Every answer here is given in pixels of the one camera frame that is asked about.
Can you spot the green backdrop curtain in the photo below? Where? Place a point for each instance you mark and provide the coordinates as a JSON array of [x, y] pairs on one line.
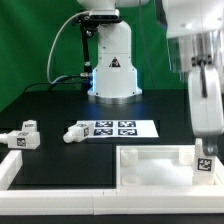
[[29, 30]]

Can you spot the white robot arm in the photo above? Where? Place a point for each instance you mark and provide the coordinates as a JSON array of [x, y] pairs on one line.
[[195, 37]]

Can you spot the fiducial marker sheet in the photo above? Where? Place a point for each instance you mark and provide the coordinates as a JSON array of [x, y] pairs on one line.
[[121, 128]]

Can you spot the white square table top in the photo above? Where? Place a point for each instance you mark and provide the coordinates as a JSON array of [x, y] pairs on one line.
[[163, 169]]

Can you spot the white U-shaped obstacle fence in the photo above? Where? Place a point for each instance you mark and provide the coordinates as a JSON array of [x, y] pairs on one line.
[[92, 201]]

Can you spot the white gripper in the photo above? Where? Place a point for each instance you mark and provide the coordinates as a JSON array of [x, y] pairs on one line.
[[206, 107]]

